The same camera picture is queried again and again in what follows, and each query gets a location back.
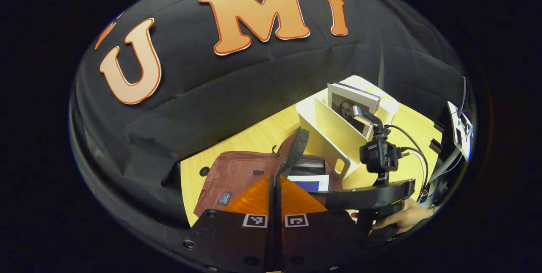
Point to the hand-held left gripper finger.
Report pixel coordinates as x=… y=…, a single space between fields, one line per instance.
x=271 y=205
x=280 y=205

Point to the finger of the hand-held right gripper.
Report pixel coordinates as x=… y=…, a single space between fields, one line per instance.
x=343 y=200

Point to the blue book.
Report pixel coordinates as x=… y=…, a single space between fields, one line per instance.
x=313 y=185

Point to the dark red schoolbag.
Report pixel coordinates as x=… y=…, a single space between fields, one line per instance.
x=241 y=171

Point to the white bookshelf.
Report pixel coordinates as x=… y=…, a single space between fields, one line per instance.
x=326 y=133

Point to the white book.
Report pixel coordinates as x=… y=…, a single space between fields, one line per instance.
x=351 y=95

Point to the black table grommet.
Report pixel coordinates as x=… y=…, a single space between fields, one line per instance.
x=204 y=171

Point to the white electronic device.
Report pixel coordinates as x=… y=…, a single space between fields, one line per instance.
x=460 y=131

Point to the black backdrop cloth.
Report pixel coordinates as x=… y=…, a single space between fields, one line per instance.
x=211 y=108

